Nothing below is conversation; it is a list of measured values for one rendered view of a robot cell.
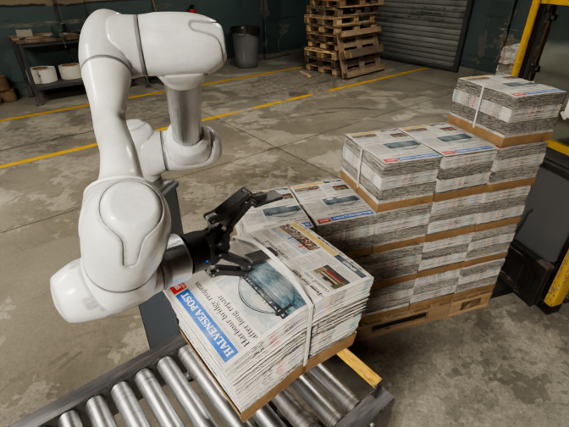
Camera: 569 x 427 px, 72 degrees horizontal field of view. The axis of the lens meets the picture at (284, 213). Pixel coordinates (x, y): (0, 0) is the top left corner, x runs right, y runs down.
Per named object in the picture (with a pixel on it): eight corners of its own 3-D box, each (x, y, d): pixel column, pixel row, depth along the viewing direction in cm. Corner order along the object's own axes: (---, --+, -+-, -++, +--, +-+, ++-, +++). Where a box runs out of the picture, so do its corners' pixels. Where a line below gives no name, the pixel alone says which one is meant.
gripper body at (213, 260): (173, 226, 72) (217, 213, 77) (175, 263, 76) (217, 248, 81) (192, 246, 67) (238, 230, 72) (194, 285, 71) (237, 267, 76)
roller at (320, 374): (253, 316, 133) (262, 304, 134) (357, 421, 102) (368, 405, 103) (245, 312, 130) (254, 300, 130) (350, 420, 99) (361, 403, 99)
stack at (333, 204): (240, 316, 232) (229, 193, 188) (411, 275, 262) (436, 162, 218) (256, 370, 200) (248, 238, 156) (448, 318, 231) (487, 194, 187)
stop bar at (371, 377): (282, 295, 134) (282, 290, 133) (383, 383, 105) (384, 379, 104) (274, 299, 132) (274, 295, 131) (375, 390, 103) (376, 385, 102)
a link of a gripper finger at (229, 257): (220, 251, 74) (216, 257, 74) (254, 267, 83) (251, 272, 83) (210, 241, 77) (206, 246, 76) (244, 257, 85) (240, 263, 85)
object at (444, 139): (396, 129, 197) (396, 127, 196) (443, 123, 205) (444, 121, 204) (444, 158, 167) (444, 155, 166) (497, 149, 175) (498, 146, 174)
